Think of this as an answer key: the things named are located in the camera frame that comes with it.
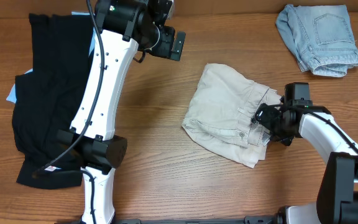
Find beige shorts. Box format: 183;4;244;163
181;63;281;168

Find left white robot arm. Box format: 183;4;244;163
58;0;186;223

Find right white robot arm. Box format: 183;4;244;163
252;82;358;224

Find folded blue jeans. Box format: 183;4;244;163
275;4;358;78

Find black garment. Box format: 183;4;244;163
12;14;93;190

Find light blue shirt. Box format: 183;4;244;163
6;11;96;104

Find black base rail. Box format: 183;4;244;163
114;215;275;224

